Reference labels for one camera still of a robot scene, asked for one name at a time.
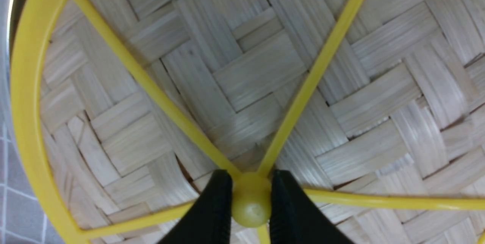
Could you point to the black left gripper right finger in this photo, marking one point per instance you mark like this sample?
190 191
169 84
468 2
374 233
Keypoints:
295 219

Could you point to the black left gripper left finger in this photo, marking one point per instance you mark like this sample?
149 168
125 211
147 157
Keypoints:
209 220

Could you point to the yellow woven steamer lid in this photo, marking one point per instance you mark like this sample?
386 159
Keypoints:
122 110

